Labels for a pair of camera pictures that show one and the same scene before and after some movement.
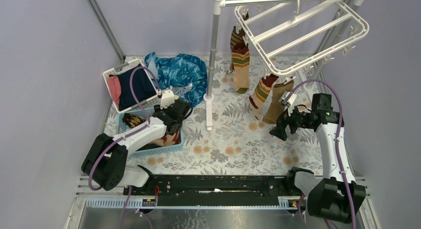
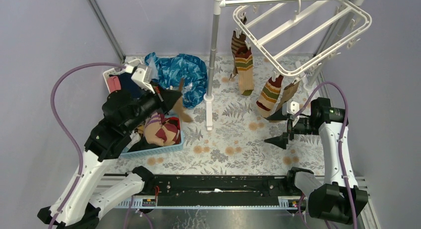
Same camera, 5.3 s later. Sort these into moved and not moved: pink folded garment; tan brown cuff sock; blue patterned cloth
Moved: tan brown cuff sock
Not moved: blue patterned cloth; pink folded garment
